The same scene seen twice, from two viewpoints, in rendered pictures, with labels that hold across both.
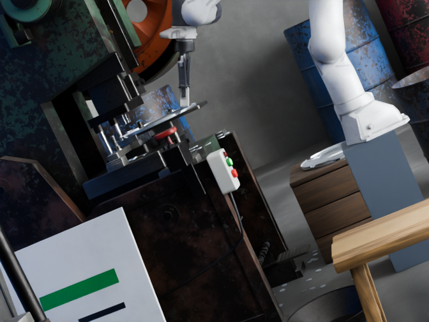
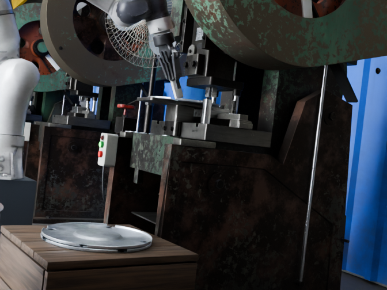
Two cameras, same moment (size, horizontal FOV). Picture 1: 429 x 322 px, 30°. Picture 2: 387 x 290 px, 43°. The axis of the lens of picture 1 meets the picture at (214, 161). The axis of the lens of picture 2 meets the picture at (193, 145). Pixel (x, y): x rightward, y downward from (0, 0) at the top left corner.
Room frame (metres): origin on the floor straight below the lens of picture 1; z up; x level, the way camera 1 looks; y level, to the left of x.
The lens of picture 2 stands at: (4.25, -1.23, 0.64)
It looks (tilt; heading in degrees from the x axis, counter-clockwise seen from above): 1 degrees down; 134
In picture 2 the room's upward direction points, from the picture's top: 7 degrees clockwise
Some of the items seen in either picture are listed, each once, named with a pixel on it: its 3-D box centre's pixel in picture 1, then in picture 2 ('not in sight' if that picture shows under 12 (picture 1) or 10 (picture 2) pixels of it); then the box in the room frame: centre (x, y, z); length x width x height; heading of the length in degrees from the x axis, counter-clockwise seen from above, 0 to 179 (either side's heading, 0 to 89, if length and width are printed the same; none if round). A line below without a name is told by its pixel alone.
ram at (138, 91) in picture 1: (107, 64); (209, 42); (2.87, 0.20, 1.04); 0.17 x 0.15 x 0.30; 75
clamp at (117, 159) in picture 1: (117, 150); not in sight; (2.72, 0.28, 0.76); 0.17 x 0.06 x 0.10; 165
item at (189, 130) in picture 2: (141, 161); (207, 133); (2.88, 0.24, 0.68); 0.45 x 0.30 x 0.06; 165
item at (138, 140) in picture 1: (133, 140); (209, 113); (2.88, 0.24, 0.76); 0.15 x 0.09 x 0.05; 165
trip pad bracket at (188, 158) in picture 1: (184, 170); (124, 137); (2.52, 0.10, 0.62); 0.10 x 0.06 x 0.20; 165
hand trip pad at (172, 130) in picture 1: (169, 142); (125, 113); (2.50, 0.10, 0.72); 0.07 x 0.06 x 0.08; 75
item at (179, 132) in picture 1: (179, 132); (171, 117); (2.83, 0.07, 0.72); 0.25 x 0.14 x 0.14; 75
